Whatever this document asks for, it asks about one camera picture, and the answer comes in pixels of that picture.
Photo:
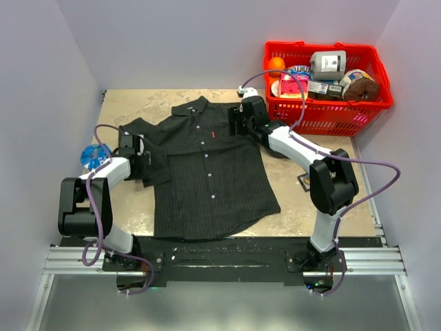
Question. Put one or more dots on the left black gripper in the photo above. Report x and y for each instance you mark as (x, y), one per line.
(146, 172)

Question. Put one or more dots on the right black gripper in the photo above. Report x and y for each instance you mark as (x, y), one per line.
(236, 114)

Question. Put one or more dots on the black pinstriped button shirt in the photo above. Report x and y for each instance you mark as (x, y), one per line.
(207, 183)

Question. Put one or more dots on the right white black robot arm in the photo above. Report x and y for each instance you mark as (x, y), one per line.
(332, 181)

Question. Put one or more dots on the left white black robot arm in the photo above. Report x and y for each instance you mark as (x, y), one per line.
(85, 208)

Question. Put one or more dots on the black framed brooch card right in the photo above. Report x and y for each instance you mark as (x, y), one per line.
(304, 182)

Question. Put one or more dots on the blue wrapped round package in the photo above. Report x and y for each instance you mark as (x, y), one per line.
(94, 155)

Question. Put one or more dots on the pink snack box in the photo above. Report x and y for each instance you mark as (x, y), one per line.
(293, 86)

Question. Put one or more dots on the orange fruit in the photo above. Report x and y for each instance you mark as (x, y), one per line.
(276, 65)

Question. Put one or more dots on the blue white barcode box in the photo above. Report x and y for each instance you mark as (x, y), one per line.
(325, 89)

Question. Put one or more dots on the grey labelled bag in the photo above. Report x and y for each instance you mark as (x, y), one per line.
(328, 65)

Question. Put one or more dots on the red plastic shopping basket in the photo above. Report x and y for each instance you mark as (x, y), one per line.
(336, 118)

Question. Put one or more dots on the white round labelled package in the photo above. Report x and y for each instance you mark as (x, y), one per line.
(353, 76)

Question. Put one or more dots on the brown doughnut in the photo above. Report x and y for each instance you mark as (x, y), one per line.
(363, 89)

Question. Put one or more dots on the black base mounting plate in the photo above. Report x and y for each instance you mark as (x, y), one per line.
(232, 260)

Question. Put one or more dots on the aluminium frame rail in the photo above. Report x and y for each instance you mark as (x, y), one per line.
(372, 295)

